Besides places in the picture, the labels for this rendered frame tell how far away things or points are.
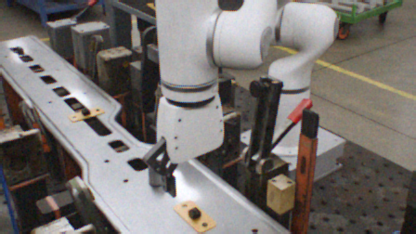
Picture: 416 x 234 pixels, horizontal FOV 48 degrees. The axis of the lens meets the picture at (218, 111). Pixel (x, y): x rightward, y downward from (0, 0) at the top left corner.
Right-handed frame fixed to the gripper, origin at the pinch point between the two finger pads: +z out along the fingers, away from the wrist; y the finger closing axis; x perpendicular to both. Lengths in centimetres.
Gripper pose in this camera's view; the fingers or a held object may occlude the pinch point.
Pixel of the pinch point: (193, 177)
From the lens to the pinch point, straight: 77.6
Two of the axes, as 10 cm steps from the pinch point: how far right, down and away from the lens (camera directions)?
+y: -8.0, 2.9, -5.2
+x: 6.0, 3.7, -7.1
